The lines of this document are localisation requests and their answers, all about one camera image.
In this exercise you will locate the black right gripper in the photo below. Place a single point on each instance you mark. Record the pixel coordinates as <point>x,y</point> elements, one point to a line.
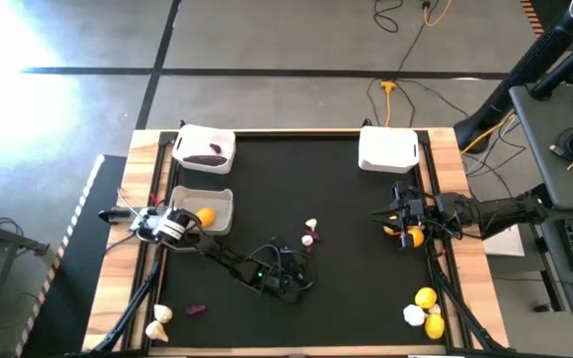
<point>406,191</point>

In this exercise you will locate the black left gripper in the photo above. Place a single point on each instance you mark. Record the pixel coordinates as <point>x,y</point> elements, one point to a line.
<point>281,278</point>

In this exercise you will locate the tan plastic bag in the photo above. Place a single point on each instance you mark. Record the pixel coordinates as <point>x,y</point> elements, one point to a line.
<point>162,313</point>

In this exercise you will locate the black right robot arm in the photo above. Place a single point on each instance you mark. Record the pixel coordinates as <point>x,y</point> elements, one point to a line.
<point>490,211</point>

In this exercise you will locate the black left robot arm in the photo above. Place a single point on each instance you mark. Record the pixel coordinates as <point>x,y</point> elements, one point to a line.
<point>172,226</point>

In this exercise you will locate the white plastic basket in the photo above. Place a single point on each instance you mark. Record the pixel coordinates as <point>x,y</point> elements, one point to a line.
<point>187,199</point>
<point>192,139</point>
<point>388,149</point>

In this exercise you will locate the large white garlic bulb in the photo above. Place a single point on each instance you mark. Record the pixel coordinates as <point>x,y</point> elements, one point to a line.
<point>414,315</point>

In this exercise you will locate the small white garlic bulb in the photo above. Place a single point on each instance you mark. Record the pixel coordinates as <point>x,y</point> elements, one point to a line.
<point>435,309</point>

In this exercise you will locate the white paper sheet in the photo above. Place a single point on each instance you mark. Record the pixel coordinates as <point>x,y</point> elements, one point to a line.
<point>508,243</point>

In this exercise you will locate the grey desk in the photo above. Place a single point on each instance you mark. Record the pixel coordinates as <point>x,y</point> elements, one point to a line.
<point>550,149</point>
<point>565,298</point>

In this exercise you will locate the black tower fan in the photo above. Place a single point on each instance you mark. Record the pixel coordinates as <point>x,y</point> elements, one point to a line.
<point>525,69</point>

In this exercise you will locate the black striped-edge floor mat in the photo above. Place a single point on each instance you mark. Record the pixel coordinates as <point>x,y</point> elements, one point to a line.
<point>77,248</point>

